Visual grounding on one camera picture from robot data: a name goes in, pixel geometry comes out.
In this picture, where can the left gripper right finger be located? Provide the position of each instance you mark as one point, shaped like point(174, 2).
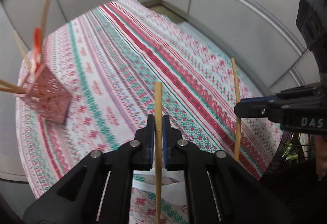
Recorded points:
point(218, 189)

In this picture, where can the wooden chopstick five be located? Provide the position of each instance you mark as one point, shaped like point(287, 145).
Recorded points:
point(11, 88)

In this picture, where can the pink perforated utensil holder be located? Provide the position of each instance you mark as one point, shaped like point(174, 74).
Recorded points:
point(45, 94)

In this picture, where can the wooden chopstick three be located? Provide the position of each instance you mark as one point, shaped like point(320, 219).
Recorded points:
point(238, 120)

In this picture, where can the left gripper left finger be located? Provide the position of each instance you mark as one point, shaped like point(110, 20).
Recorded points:
point(98, 188)

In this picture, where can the wooden chopstick two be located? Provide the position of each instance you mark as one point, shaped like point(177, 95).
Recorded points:
point(44, 17)

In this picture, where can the wooden chopstick four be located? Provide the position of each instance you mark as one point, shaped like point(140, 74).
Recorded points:
point(158, 147)

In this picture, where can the red plastic spoon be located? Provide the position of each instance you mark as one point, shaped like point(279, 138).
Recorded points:
point(37, 56)

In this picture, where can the patterned striped tablecloth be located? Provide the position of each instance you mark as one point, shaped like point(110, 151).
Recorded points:
point(109, 59)

